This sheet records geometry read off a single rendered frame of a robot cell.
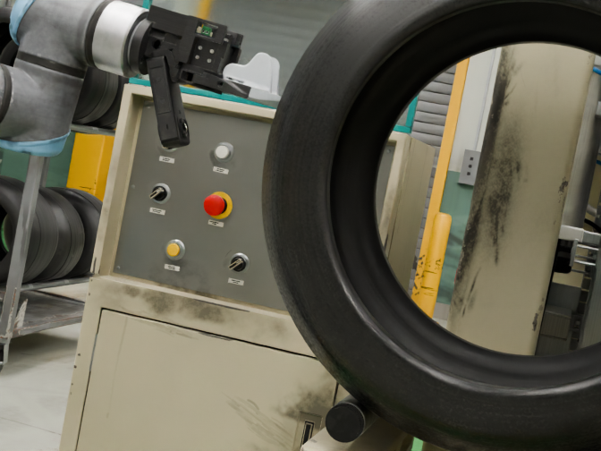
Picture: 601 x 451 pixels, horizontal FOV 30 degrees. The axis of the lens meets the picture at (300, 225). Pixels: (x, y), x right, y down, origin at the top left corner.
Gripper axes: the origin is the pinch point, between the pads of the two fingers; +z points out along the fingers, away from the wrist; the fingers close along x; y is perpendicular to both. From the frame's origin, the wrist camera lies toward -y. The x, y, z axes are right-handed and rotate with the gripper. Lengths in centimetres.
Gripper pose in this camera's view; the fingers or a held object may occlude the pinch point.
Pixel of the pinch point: (283, 106)
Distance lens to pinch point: 138.4
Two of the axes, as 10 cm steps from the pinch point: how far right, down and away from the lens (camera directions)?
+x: 2.4, 0.0, 9.7
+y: 3.0, -9.5, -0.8
